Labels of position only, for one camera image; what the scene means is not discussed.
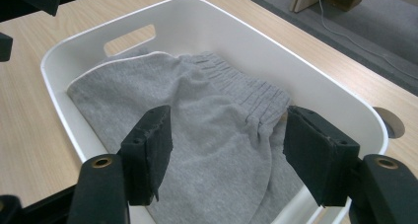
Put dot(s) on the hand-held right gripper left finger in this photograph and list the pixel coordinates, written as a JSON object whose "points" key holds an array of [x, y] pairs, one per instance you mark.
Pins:
{"points": [[148, 155]]}

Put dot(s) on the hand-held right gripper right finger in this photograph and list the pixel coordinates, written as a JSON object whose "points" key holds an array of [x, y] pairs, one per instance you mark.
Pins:
{"points": [[318, 158]]}

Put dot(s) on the grey pants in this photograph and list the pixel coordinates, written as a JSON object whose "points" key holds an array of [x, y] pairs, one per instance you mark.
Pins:
{"points": [[210, 125]]}

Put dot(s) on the white plastic bin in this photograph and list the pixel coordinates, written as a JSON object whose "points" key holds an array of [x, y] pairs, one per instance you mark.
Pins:
{"points": [[203, 26]]}

